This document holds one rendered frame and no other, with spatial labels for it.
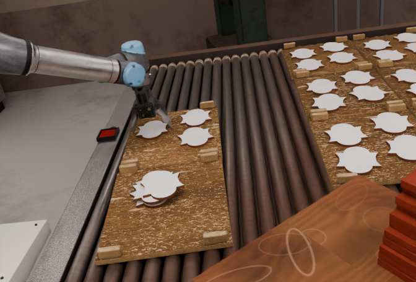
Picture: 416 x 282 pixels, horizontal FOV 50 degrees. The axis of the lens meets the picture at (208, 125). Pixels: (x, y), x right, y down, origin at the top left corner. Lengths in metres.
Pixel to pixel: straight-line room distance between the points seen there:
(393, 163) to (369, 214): 0.39
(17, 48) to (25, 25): 4.14
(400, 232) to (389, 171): 0.50
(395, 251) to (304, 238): 0.19
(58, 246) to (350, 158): 0.88
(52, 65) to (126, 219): 0.47
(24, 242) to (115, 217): 0.26
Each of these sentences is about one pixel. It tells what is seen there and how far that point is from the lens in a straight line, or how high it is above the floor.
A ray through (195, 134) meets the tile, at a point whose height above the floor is 0.95.
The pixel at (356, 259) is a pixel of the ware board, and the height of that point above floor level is 1.04.
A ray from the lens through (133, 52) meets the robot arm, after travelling 1.54.
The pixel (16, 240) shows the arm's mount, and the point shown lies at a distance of 1.41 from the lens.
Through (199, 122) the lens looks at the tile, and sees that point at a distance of 1.70.
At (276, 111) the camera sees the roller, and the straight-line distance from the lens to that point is 1.77.
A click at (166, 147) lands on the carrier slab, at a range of 1.59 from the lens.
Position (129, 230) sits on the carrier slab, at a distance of 1.26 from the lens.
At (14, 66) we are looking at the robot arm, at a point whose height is 1.38.
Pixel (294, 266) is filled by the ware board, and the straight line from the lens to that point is 0.93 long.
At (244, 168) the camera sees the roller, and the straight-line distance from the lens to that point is 1.43.
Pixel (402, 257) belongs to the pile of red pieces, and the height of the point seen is 1.09.
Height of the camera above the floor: 1.70
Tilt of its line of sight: 27 degrees down
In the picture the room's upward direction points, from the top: 9 degrees counter-clockwise
